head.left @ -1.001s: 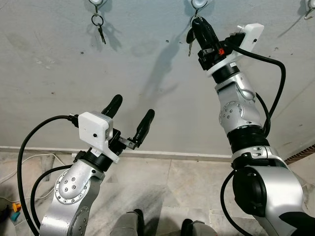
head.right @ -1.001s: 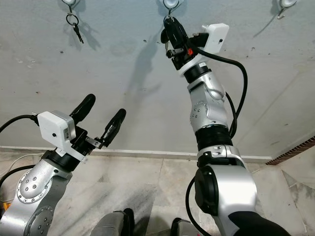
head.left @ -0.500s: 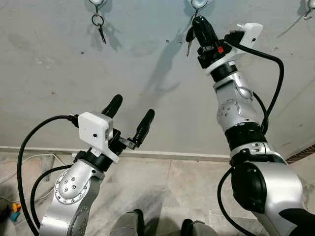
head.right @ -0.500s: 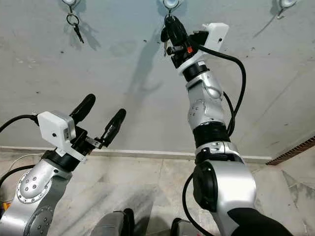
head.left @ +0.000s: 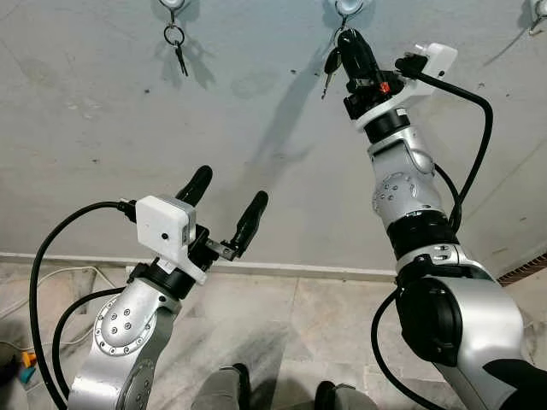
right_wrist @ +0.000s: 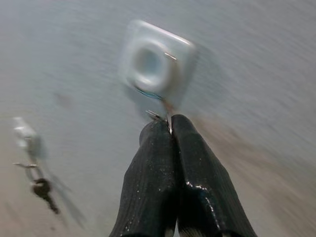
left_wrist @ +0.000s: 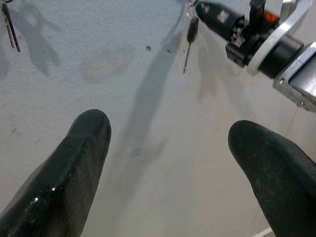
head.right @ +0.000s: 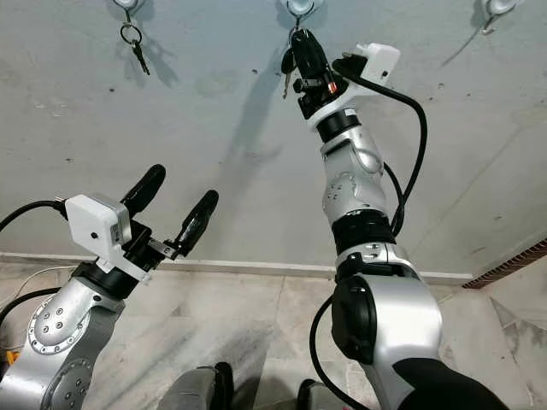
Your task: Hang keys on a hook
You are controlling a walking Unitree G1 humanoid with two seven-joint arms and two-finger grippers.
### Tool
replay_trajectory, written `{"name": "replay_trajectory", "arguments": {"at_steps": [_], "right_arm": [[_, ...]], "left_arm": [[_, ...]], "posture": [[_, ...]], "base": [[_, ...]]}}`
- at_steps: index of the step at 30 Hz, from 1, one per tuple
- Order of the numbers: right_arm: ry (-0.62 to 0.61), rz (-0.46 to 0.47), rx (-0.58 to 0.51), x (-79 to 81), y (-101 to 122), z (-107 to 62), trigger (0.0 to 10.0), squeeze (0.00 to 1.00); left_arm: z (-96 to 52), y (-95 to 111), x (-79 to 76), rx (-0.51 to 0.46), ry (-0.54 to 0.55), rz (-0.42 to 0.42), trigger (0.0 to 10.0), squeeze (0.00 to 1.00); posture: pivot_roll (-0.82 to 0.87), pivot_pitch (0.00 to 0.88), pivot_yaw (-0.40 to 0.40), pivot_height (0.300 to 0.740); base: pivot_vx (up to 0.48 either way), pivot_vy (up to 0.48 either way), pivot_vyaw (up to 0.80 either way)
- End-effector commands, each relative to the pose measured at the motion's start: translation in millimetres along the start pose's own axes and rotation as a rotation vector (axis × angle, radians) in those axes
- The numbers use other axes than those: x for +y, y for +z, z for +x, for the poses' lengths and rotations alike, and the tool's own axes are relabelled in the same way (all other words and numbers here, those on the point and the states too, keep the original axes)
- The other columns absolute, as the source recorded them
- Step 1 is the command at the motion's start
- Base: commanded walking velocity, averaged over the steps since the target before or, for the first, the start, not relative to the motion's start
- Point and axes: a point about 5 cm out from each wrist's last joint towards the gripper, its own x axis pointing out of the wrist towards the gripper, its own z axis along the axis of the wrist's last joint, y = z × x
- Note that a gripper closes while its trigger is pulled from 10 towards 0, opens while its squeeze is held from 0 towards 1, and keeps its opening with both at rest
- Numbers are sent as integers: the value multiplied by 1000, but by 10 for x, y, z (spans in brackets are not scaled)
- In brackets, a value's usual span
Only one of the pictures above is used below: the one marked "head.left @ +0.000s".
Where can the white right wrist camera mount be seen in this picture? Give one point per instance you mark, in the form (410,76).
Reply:
(436,60)

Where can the grey robot leg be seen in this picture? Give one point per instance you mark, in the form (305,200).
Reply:
(220,389)
(346,397)

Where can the red tiled wall edge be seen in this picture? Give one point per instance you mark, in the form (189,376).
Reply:
(526,269)

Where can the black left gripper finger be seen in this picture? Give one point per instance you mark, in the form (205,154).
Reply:
(197,186)
(251,222)

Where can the white wall hook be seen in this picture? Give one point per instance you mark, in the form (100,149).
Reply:
(173,3)
(538,8)
(349,7)

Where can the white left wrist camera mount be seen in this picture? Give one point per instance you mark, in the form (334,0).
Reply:
(162,222)

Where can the grey robot left leg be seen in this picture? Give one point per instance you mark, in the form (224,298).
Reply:
(220,389)

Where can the small orange object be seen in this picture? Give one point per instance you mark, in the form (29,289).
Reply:
(28,359)

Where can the grey robot right leg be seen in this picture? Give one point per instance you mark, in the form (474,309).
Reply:
(346,397)

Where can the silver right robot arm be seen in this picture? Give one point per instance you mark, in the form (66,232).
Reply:
(402,192)

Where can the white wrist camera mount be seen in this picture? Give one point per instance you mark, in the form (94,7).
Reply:
(436,60)
(162,222)

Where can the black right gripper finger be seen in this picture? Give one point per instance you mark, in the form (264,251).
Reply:
(367,61)
(351,55)

